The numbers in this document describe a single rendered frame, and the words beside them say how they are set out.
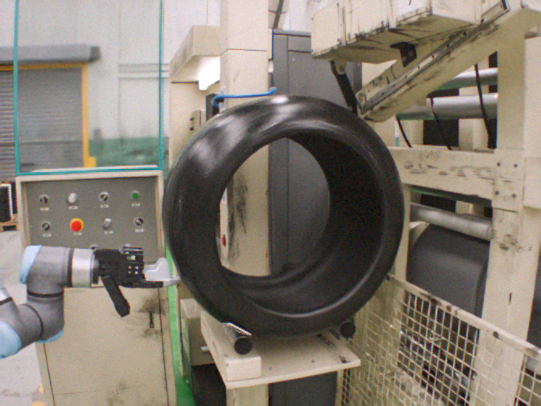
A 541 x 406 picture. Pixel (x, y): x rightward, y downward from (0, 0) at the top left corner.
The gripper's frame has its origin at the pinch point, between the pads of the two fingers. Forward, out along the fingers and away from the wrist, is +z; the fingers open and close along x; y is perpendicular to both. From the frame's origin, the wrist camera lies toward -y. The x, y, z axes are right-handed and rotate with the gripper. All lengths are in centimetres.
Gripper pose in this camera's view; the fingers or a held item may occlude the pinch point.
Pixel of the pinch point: (176, 282)
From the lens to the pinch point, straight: 110.2
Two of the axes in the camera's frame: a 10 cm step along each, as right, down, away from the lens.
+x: -3.1, -1.4, 9.4
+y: 1.2, -9.9, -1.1
